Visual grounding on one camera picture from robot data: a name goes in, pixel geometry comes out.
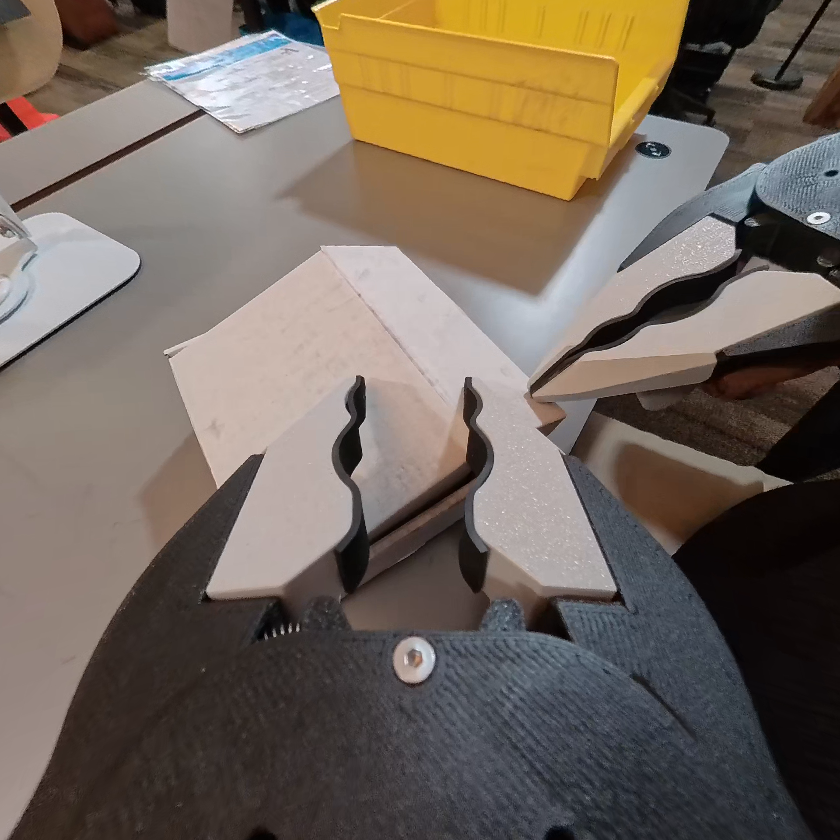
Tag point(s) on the black round desk button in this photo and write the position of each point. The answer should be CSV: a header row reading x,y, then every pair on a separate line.
x,y
653,149

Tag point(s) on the wooden board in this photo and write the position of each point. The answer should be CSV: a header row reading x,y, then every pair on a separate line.
x,y
33,59

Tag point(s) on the black office chair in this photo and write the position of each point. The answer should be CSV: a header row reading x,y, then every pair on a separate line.
x,y
695,39

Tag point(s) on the white document stand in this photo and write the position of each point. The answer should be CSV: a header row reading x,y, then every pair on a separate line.
x,y
79,275

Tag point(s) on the blue white printed leaflet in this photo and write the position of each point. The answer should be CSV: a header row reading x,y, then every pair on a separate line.
x,y
249,79

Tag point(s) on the person's black knit sweater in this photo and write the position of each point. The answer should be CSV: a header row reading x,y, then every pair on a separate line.
x,y
768,656

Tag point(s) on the white cardboard mailer box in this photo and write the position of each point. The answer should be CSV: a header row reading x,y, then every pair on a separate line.
x,y
295,341

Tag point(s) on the red object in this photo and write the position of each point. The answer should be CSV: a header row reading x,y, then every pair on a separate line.
x,y
26,118

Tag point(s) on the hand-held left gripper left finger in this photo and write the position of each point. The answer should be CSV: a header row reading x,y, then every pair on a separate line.
x,y
282,525

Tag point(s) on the grey desk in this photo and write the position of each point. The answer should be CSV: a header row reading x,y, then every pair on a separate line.
x,y
197,216

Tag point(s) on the person's right hand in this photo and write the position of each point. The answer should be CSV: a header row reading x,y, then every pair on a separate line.
x,y
748,384

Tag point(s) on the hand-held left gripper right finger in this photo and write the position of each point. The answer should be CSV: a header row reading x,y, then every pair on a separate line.
x,y
538,525

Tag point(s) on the person's right forearm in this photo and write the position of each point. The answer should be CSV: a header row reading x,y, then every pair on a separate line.
x,y
807,439

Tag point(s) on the yellow plastic bin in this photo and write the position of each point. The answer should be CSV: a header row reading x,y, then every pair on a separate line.
x,y
472,98

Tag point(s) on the black floor stand pole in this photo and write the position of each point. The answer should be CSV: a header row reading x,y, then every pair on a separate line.
x,y
778,77

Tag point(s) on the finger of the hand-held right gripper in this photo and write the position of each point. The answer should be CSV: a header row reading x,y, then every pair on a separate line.
x,y
682,253
689,334

